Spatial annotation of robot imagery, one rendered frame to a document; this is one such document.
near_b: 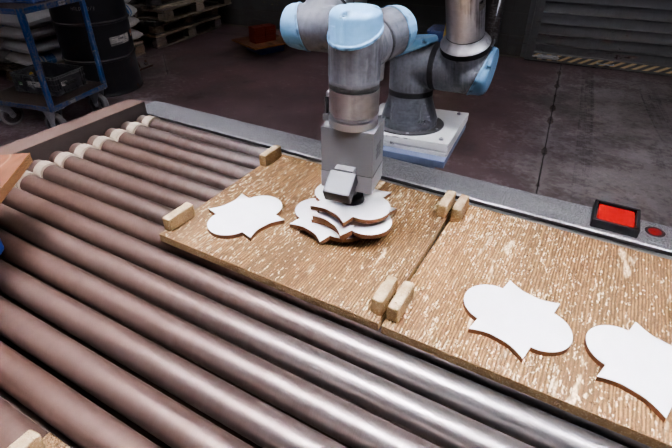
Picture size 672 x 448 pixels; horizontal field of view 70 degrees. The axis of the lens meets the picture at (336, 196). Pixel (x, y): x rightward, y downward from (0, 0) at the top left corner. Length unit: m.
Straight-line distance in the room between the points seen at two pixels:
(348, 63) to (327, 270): 0.31
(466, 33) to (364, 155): 0.51
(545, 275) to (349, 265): 0.30
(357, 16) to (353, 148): 0.19
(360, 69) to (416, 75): 0.57
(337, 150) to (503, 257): 0.31
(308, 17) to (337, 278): 0.42
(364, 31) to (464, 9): 0.49
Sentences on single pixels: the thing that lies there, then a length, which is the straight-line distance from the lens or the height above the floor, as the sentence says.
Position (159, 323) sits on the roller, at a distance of 0.72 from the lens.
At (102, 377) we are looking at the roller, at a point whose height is 0.92.
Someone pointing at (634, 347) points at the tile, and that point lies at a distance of 0.72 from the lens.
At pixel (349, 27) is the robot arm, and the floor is 1.27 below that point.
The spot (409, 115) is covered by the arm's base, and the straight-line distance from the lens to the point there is 1.26.
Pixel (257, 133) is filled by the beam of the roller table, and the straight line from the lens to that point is 1.23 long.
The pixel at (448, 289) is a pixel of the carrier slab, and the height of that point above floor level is 0.94.
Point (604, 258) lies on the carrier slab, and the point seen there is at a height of 0.94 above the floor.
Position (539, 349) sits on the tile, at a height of 0.94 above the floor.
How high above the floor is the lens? 1.42
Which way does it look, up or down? 32 degrees down
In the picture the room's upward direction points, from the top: straight up
